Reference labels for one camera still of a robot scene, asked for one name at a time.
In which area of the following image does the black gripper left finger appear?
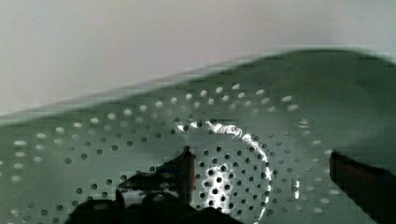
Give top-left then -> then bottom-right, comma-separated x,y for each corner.
64,146 -> 243,224

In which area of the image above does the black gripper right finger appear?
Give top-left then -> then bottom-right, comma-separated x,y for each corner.
330,151 -> 396,224

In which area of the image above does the green plastic strainer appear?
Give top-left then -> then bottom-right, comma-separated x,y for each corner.
1,49 -> 395,224

